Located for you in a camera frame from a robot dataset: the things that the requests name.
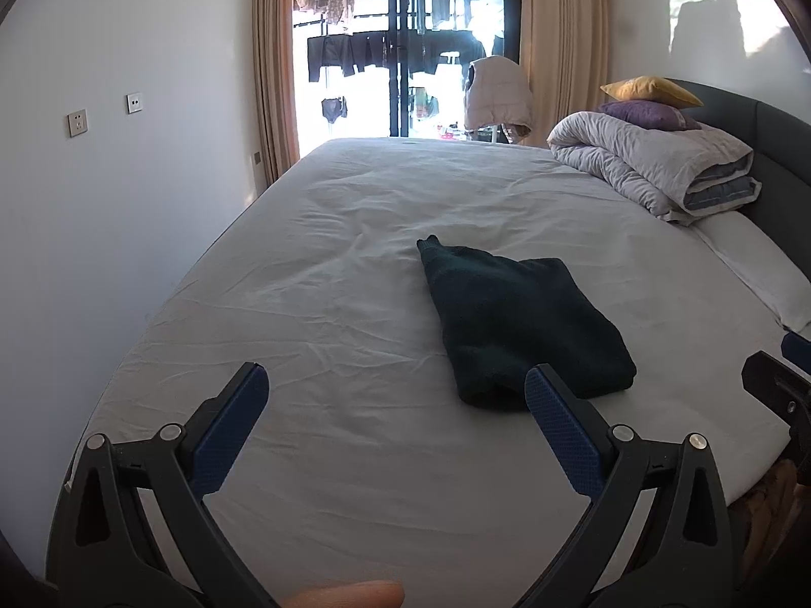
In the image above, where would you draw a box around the beige curtain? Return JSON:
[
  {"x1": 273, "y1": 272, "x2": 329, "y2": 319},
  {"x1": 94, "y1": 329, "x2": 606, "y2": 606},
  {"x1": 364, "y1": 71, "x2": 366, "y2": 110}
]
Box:
[
  {"x1": 250, "y1": 0, "x2": 302, "y2": 187},
  {"x1": 520, "y1": 0, "x2": 612, "y2": 149}
]

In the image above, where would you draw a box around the yellow pillow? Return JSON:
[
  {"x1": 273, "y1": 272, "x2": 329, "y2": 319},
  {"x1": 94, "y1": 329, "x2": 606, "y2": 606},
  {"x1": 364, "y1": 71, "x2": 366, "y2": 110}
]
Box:
[{"x1": 600, "y1": 76, "x2": 704, "y2": 108}]

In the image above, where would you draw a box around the folded grey duvet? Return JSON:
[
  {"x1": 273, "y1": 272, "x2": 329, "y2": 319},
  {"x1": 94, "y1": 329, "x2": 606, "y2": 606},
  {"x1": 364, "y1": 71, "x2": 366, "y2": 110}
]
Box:
[{"x1": 546, "y1": 110, "x2": 761, "y2": 225}]

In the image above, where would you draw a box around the beige puffer jacket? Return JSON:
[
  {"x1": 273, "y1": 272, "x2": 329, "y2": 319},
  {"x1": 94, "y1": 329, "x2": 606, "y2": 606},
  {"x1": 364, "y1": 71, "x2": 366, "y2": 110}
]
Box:
[{"x1": 462, "y1": 56, "x2": 533, "y2": 143}]

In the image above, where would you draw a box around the dark green sweater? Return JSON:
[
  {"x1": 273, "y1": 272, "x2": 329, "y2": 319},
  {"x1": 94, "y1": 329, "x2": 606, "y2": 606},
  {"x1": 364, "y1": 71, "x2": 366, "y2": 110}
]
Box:
[{"x1": 416, "y1": 234, "x2": 638, "y2": 409}]

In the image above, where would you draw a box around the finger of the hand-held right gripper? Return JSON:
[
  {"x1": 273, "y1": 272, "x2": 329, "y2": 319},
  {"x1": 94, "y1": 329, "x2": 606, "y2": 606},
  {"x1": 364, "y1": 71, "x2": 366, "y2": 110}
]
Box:
[
  {"x1": 781, "y1": 331, "x2": 811, "y2": 365},
  {"x1": 743, "y1": 350, "x2": 811, "y2": 419}
]

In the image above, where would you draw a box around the dark grey headboard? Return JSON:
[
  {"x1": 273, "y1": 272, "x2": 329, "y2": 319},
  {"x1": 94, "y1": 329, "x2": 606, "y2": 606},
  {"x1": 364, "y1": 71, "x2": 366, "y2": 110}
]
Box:
[{"x1": 665, "y1": 79, "x2": 811, "y2": 267}]

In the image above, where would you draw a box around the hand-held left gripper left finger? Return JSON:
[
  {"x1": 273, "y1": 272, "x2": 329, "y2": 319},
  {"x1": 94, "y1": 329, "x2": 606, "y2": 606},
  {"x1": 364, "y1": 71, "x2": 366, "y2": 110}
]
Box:
[{"x1": 44, "y1": 361, "x2": 280, "y2": 608}]

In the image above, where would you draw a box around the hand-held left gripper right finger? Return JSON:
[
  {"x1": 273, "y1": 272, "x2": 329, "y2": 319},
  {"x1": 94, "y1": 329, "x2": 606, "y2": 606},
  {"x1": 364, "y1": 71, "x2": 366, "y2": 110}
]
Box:
[{"x1": 525, "y1": 364, "x2": 755, "y2": 608}]

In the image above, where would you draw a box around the purple pillow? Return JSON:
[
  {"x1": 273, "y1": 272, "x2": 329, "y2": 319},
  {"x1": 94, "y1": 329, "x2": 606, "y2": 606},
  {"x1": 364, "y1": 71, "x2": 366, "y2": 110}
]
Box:
[{"x1": 599, "y1": 100, "x2": 701, "y2": 131}]

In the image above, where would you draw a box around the white pillow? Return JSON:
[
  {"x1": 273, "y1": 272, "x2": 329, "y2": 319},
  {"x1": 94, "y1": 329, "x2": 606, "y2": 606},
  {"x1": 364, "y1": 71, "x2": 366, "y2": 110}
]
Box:
[{"x1": 690, "y1": 209, "x2": 811, "y2": 333}]

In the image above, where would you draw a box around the person's left hand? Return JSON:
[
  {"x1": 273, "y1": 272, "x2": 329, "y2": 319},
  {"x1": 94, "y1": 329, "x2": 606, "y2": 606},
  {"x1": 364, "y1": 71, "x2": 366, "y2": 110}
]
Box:
[{"x1": 294, "y1": 579, "x2": 405, "y2": 608}]

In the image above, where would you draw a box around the bed with white sheet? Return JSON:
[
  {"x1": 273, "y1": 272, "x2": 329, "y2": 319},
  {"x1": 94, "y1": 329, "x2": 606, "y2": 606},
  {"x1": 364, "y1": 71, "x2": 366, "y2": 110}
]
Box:
[{"x1": 82, "y1": 136, "x2": 805, "y2": 590}]

